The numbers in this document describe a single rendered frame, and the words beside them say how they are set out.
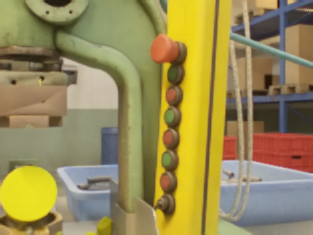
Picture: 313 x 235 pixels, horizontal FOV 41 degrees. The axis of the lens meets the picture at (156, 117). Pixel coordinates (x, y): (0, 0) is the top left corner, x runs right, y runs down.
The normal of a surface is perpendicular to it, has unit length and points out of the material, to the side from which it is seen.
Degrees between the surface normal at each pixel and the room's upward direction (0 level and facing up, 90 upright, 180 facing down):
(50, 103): 90
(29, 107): 90
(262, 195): 100
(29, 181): 74
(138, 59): 90
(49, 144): 90
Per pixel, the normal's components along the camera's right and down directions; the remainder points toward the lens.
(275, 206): 0.30, 0.18
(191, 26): -0.75, -0.08
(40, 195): 0.30, -0.27
